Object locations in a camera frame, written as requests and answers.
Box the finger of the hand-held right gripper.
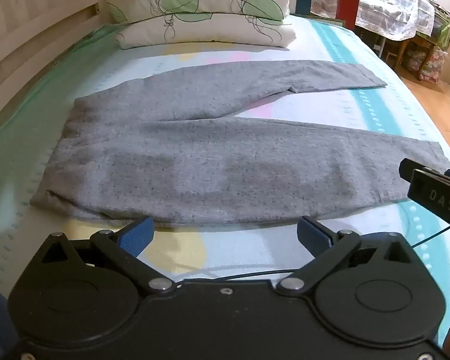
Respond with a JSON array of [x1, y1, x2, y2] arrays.
[[399, 158, 450, 182]]

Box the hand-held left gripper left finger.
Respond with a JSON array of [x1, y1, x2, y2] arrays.
[[41, 216, 172, 293]]

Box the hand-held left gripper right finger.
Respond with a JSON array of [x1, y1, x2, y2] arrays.
[[277, 215, 412, 295]]

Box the grey pants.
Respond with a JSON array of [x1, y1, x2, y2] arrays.
[[30, 59, 450, 229]]

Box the bed with pastel sheet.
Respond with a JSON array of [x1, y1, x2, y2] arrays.
[[0, 14, 450, 295]]

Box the floral bag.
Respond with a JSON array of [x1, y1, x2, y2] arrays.
[[403, 45, 449, 83]]

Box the wooden table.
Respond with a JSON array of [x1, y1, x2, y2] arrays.
[[379, 32, 440, 71]]

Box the green bag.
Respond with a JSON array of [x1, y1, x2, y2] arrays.
[[433, 5, 450, 50]]

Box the chequered table cloth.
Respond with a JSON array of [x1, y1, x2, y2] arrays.
[[311, 0, 436, 43]]

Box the flat leaf print pillow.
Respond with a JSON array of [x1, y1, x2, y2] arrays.
[[114, 11, 298, 50]]

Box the thin black cable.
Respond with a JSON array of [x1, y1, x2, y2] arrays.
[[180, 226, 450, 282]]

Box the white headboard with red post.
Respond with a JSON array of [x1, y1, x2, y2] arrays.
[[287, 0, 363, 31]]

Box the wooden bed rail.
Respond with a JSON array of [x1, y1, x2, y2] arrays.
[[0, 0, 110, 132]]

